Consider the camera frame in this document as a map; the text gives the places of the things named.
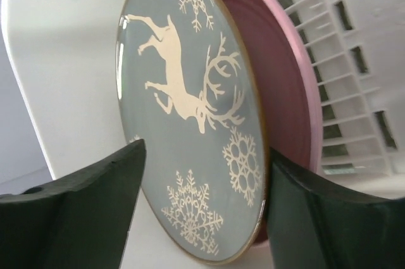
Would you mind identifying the pink plate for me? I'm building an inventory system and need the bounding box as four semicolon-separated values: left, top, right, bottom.
185;0;324;247

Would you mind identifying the grey reindeer plate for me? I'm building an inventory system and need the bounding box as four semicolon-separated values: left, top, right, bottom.
116;0;268;265

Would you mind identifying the white plastic bin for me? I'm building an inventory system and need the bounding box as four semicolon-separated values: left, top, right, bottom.
1;0;404;268

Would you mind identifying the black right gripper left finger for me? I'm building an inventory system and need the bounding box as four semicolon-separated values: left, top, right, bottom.
1;139;146;268

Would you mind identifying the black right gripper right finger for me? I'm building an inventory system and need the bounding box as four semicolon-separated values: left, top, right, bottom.
266;150;404;268

